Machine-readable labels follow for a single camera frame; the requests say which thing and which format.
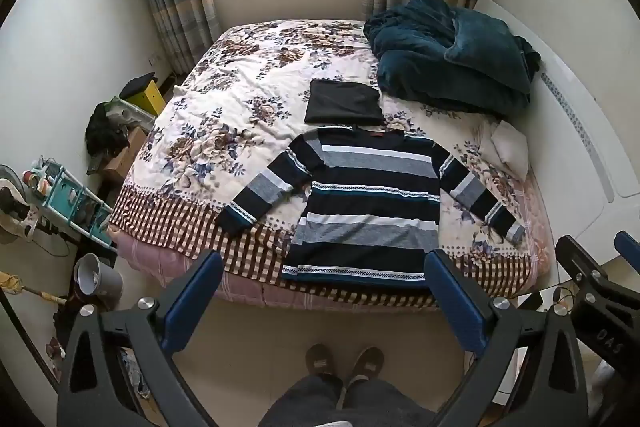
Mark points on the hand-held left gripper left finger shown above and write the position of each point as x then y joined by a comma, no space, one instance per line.
195,302

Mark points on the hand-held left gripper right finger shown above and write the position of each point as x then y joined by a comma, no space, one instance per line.
457,304

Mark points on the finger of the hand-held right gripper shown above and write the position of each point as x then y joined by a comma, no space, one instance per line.
577,264
629,248

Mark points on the striped knit sweater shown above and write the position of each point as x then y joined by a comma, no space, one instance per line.
370,207

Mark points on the crumpled cloth pile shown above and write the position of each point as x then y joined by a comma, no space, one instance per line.
132,372

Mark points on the grey waste bin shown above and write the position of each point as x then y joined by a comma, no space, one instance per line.
102,284

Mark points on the person's right shoe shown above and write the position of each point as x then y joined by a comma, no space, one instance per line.
366,363

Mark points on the person's shoe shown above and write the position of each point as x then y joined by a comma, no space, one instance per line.
322,362
366,363

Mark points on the person's right leg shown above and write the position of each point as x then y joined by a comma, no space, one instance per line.
385,407

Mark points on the person's leg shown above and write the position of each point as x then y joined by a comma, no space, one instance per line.
385,407
305,402

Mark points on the white pillow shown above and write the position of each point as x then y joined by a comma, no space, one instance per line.
510,149

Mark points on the person's left shoe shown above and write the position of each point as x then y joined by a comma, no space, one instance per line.
322,362

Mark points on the person's left leg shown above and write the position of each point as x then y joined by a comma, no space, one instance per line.
305,402

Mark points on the white headboard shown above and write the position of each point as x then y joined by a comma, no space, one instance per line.
575,107

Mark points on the cardboard box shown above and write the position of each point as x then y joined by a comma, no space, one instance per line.
122,159

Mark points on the teal storage rack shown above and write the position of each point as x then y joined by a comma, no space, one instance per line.
65,194

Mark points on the black bag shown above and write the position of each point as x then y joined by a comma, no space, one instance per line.
102,132

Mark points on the white plastic container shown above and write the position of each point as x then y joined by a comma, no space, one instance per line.
130,112

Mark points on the yellow box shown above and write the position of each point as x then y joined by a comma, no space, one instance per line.
147,102

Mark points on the white floor fan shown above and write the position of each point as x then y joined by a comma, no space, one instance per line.
10,207

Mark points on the black cloth on box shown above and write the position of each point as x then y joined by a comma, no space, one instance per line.
137,84

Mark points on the black folded cloth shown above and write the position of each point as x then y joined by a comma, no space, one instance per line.
345,102

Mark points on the dark teal fleece blanket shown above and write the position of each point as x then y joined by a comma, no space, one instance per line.
440,57

